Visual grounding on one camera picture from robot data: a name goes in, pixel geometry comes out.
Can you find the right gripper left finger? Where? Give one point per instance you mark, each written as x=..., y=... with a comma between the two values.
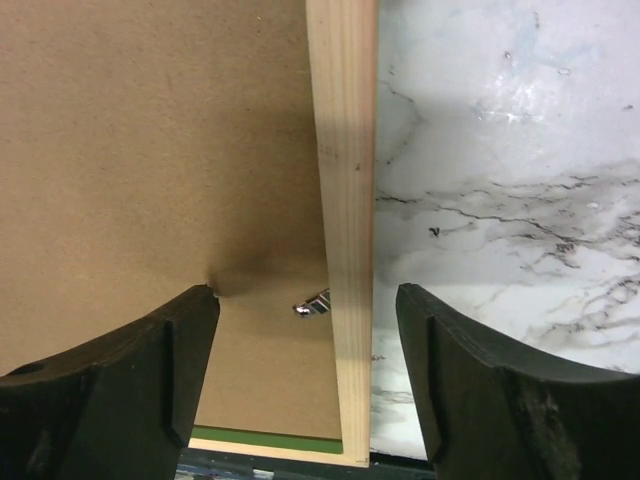
x=121, y=406

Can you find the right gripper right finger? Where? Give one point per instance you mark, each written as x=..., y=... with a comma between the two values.
x=492, y=407

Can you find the brown cardboard backing board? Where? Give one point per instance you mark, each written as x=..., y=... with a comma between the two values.
x=148, y=146

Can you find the green wooden picture frame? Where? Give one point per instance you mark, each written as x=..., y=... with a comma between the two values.
x=343, y=49

